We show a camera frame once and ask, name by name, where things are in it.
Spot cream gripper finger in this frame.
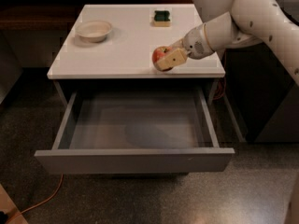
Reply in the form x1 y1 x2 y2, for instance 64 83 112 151
170 38 184 49
170 48 187 70

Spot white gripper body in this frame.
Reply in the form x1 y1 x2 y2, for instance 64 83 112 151
182 23 214 60

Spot red apple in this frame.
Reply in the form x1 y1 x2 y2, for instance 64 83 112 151
151 46 172 72

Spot grey top drawer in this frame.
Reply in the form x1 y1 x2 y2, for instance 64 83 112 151
35 90 235 175

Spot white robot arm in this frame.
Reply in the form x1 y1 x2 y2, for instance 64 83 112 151
152 0 299 84

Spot grey drawer cabinet white top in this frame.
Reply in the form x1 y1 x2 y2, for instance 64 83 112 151
47 4 226 176

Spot green yellow sponge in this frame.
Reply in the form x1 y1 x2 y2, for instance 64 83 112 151
153 10 171 27

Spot white bowl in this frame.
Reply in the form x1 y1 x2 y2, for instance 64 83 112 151
76 21 112 43

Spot dark wooden shelf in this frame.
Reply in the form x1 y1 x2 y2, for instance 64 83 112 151
0 0 192 31

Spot orange cable on floor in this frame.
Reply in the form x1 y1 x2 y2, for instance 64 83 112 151
5 173 64 224

